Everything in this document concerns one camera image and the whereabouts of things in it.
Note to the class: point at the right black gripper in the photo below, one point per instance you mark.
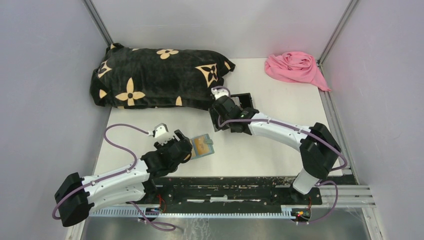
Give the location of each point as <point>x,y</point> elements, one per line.
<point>217,124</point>

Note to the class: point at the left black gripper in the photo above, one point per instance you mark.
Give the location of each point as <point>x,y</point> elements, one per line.
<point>161,147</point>

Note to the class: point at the green card holder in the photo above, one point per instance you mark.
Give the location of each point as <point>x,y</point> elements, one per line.
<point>210,142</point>

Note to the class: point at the black card box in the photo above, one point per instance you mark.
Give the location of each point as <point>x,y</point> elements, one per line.
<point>243,100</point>

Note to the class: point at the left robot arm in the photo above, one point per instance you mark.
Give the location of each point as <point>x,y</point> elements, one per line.
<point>79,196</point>

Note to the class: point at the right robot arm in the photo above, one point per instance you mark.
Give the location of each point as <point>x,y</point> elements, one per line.
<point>318,149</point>

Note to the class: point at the black floral pillow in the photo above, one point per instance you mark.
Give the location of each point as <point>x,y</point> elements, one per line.
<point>142,78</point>

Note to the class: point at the pink cloth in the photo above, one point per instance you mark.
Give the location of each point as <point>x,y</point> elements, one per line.
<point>295,67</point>

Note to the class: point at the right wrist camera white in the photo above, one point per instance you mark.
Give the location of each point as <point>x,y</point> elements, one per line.
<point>220,91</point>

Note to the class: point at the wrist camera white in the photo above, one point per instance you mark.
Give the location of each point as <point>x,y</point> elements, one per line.
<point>160,132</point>
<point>220,91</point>

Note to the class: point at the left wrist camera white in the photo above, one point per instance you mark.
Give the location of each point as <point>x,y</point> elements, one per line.
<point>160,132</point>

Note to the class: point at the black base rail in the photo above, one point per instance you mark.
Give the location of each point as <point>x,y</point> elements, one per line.
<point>227,195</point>

